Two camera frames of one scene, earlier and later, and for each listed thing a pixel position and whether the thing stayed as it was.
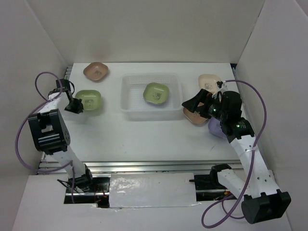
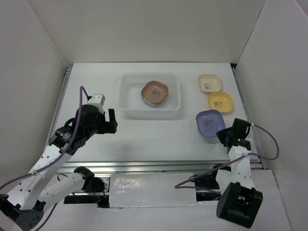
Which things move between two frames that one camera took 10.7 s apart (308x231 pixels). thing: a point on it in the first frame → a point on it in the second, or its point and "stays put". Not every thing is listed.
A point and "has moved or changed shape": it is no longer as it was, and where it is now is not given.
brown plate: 196,117 → 154,92
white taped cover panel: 152,190 stays put
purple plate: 214,127 has moved or changed shape
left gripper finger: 76,106 → 112,118
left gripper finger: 72,107 → 110,127
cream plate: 209,82 stays put
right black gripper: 203,96 → 221,135
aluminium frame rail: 142,167 stays put
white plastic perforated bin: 150,96 stays put
